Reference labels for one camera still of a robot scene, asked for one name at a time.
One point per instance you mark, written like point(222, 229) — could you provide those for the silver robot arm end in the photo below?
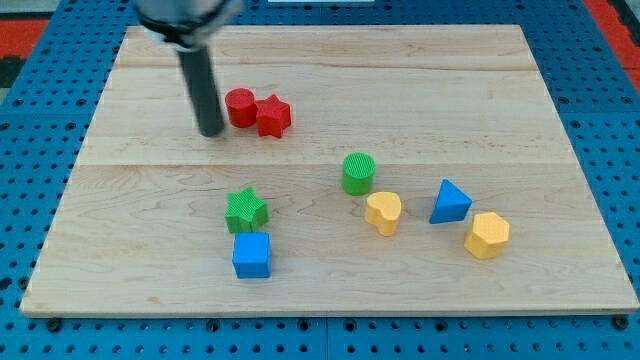
point(187, 25)

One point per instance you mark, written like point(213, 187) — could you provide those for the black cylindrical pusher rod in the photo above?
point(198, 74)

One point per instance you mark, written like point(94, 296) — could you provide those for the green star block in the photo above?
point(246, 211)

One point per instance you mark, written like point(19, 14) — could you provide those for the red cylinder block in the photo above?
point(241, 107)

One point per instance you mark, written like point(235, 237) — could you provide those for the yellow hexagon block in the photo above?
point(488, 235)

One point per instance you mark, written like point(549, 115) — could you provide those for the red star block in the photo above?
point(273, 116)

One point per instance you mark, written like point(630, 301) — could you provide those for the blue triangle block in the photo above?
point(451, 204)

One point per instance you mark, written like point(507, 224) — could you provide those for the blue cube block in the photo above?
point(251, 257)

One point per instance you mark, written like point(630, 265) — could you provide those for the light wooden board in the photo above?
point(140, 230)

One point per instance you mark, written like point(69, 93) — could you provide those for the yellow heart block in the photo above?
point(383, 211)

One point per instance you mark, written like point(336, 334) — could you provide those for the green cylinder block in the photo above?
point(358, 170)

